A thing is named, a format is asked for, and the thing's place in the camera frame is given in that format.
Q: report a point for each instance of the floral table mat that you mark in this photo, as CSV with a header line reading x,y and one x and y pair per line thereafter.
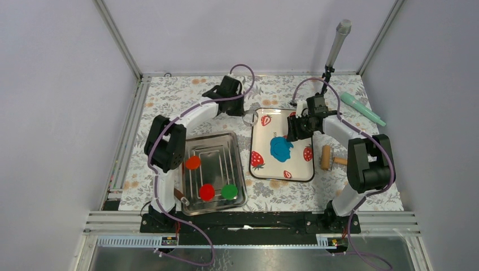
x,y
170,96

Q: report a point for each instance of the stainless steel baking tray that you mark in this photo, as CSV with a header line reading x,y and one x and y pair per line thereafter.
x,y
220,165

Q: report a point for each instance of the orange dough disc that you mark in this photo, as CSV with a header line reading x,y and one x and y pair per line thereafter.
x,y
193,163

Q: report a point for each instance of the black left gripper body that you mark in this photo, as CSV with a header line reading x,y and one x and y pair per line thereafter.
x,y
235,106

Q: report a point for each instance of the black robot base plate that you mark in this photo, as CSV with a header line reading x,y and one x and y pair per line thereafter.
x,y
249,228

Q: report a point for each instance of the white strawberry print tray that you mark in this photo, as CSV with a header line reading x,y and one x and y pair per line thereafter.
x,y
272,157

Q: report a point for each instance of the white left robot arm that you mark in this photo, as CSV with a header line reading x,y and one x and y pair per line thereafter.
x,y
166,141

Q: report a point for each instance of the red dough disc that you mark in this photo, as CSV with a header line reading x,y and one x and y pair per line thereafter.
x,y
207,192

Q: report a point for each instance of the mint green handheld tool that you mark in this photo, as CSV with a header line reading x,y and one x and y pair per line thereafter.
x,y
357,105

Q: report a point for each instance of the blue dough piece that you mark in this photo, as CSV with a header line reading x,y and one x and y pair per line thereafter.
x,y
280,149

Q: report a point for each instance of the silver microphone on stand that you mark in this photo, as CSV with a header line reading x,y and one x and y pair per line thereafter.
x,y
343,29

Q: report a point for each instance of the metal spatula wooden handle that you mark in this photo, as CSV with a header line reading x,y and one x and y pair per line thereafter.
x,y
181,197

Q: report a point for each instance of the green dough disc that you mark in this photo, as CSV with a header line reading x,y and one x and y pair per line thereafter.
x,y
229,192

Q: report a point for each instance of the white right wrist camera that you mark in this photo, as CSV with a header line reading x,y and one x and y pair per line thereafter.
x,y
301,109

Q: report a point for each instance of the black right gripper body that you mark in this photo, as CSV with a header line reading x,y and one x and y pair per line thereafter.
x,y
303,126

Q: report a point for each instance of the wooden double-ended dough roller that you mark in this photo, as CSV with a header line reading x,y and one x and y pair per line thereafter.
x,y
329,160

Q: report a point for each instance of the metal round cookie cutter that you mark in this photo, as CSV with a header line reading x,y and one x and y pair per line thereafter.
x,y
250,118

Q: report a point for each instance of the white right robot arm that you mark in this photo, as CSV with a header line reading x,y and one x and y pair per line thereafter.
x,y
370,168

